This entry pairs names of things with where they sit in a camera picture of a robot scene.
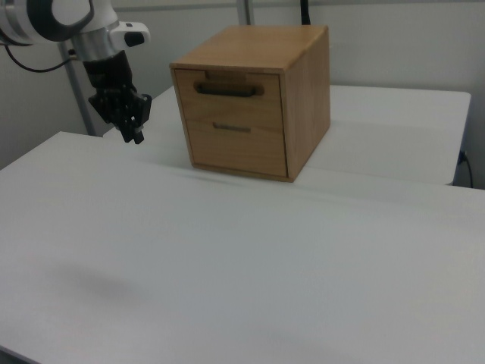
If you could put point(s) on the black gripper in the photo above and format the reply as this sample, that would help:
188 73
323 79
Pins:
108 74

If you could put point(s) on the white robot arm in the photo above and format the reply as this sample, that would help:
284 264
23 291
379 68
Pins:
45 19

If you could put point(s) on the aluminium frame post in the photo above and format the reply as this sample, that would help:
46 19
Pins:
245 11

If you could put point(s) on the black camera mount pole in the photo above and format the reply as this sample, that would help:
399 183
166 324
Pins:
306 11

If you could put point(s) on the wooden two-drawer cabinet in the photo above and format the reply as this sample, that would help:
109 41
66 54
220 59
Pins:
307 106

